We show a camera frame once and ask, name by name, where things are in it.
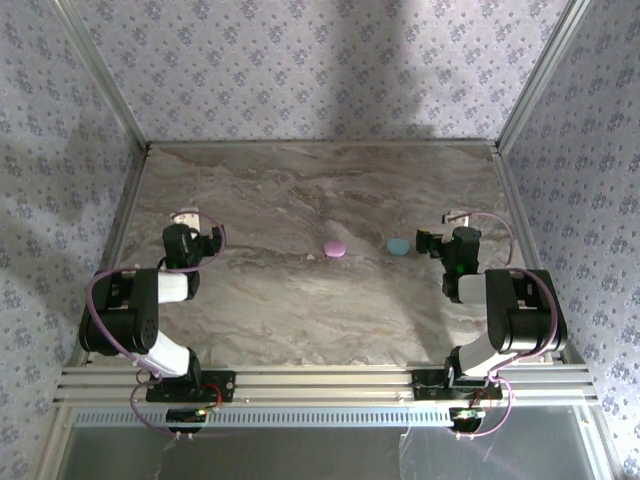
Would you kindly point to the blue earbud charging case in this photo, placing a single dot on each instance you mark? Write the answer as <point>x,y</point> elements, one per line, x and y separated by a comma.
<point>398,247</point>

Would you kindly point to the pink earbud charging case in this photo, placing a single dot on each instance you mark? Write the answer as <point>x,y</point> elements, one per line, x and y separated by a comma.
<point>334,249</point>

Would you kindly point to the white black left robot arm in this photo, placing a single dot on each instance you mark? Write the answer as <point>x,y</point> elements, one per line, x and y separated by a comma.
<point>120,320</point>

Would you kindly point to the small circuit board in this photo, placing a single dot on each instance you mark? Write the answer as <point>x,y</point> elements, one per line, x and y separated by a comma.
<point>467,415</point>
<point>187,416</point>

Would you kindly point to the grey metal plate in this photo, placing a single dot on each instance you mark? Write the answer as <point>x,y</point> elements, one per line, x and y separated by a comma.
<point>300,455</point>

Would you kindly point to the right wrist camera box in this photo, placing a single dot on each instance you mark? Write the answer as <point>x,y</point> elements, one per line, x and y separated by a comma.
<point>457,218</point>

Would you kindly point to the aluminium side rail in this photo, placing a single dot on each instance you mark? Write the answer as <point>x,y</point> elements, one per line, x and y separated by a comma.
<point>126,210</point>
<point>529,250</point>

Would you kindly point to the aluminium back rail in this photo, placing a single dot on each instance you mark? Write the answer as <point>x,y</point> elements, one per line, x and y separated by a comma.
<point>320,143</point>

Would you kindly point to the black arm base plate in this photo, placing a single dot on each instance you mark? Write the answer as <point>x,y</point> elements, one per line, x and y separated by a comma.
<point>225,385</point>
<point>425,385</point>

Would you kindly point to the aluminium frame post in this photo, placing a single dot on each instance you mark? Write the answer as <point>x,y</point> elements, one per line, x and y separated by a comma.
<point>114,90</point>
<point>540,75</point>

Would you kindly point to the aluminium front rail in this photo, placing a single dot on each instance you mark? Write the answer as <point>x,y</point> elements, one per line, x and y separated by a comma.
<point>325,382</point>

